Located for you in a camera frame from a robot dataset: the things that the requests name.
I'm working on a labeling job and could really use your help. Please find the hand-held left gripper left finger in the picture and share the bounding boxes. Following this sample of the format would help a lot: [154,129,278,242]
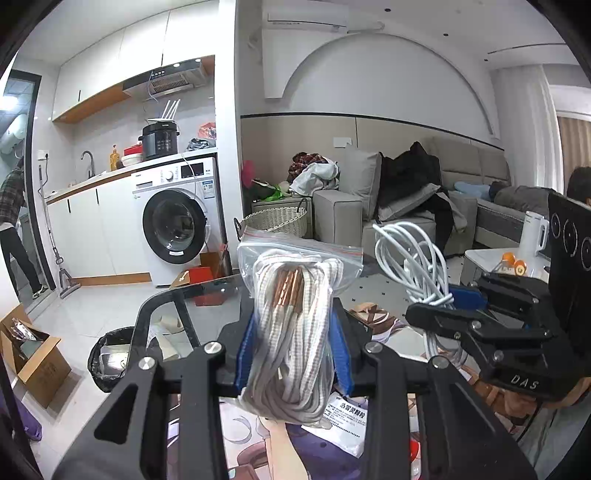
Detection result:
[51,309,259,480]

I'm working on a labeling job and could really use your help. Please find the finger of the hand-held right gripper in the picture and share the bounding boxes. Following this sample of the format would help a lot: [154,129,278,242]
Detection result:
[449,272,550,319]
[405,302,555,344]

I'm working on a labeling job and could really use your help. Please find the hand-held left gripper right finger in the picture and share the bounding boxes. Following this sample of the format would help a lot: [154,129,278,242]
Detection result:
[329,300,539,480]

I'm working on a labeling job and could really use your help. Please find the clear bag of white laces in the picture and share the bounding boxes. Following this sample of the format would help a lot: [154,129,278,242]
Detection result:
[235,229,364,428]

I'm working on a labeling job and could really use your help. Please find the white cable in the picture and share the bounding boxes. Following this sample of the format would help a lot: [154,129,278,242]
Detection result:
[372,220,468,372]

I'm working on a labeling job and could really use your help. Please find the white coffee table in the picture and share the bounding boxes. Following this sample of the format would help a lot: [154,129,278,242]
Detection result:
[459,248,552,287]

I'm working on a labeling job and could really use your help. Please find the white printed packet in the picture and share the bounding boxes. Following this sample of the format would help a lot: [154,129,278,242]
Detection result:
[300,392,370,457]

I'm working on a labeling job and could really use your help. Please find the white kettle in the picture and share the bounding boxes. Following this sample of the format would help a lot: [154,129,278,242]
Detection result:
[519,211,551,258]

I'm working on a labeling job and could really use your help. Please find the red cardboard box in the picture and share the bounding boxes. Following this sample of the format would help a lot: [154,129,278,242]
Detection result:
[168,251,232,308]

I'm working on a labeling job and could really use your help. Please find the printed cartoon desk mat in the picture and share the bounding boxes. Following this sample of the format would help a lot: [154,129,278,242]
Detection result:
[164,298,527,480]

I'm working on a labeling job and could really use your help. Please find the flat grey pillow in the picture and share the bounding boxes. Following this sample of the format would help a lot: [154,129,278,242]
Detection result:
[376,183,441,222]

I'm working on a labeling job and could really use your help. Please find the wicker laundry basket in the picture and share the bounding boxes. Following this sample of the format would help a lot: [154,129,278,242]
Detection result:
[235,198,309,241]

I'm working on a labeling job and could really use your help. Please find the black jacket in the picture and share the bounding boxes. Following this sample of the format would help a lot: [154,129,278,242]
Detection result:
[376,141,467,257]

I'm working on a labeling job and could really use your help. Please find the black trash bin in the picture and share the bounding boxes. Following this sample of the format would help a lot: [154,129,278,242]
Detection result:
[88,327,137,393]

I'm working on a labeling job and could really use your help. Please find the grey sofa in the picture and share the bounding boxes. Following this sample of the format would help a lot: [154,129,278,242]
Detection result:
[313,136,568,259]

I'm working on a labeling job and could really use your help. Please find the large grey pillow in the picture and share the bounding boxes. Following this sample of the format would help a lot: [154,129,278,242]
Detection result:
[337,144,384,208]

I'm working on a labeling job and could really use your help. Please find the window curtain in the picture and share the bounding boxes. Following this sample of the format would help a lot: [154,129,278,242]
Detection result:
[489,65,591,185]

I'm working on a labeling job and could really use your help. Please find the white washing machine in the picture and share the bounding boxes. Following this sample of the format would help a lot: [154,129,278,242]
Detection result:
[131,157,227,288]

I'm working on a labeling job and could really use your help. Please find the pile of clothes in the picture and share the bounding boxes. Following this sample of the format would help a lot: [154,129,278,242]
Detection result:
[286,151,341,197]

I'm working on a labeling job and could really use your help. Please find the grey floor mop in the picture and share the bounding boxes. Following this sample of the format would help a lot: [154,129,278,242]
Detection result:
[38,165,81,300]

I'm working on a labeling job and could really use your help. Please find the brown cardboard box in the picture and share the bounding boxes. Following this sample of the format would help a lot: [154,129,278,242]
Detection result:
[0,305,72,409]

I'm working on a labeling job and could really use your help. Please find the white lower kitchen cabinets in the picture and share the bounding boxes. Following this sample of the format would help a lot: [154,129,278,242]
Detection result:
[46,178,153,287]

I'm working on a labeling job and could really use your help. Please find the white kitchen cabinets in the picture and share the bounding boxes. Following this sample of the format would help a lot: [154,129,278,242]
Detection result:
[52,7,220,123]
[46,178,153,287]

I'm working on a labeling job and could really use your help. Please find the purple rolled mat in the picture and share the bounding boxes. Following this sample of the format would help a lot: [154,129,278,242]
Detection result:
[14,401,43,442]

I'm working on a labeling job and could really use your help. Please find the black pressure cooker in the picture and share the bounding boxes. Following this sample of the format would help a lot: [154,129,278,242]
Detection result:
[139,121,180,161]

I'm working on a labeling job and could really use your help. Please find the white router with antennas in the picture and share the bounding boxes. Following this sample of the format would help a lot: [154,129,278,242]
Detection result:
[147,98,182,124]

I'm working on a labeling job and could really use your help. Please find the steel range hood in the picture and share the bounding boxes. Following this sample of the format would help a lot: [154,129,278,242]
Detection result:
[122,60,208,100]

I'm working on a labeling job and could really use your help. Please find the white water heater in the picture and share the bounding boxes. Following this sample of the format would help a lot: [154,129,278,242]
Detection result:
[0,115,32,155]

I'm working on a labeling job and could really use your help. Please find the white air conditioner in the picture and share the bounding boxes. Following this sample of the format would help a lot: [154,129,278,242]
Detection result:
[263,10,349,33]

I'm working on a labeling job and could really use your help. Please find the white upper kitchen cabinets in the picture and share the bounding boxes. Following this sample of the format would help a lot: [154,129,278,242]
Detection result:
[52,7,220,123]

